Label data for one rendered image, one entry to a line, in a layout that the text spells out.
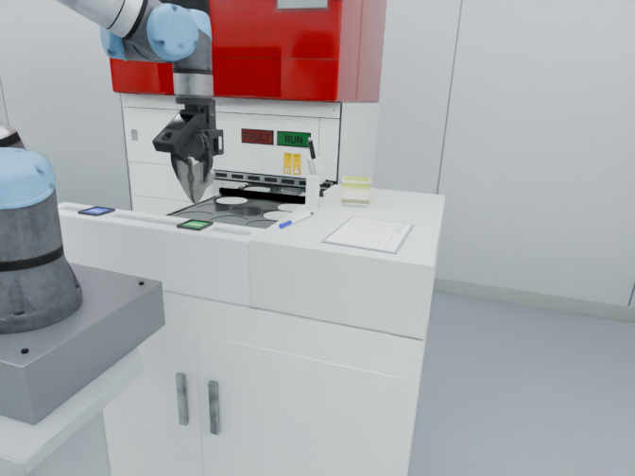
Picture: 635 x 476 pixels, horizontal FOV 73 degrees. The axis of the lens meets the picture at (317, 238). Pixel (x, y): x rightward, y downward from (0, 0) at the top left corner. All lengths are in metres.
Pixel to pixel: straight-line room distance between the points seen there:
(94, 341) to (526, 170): 2.56
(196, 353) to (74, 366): 0.37
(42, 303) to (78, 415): 0.16
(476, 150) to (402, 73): 0.66
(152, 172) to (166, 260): 0.81
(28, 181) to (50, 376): 0.26
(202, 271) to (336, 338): 0.31
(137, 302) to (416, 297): 0.48
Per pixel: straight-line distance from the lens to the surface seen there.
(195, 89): 0.89
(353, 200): 1.13
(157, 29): 0.72
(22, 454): 0.66
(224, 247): 0.88
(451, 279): 3.05
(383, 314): 0.82
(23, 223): 0.69
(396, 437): 0.96
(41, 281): 0.72
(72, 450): 0.85
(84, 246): 1.10
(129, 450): 1.35
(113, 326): 0.75
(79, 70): 4.00
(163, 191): 1.72
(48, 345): 0.68
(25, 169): 0.69
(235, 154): 1.53
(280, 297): 0.86
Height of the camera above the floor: 1.23
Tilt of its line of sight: 18 degrees down
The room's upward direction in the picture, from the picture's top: 2 degrees clockwise
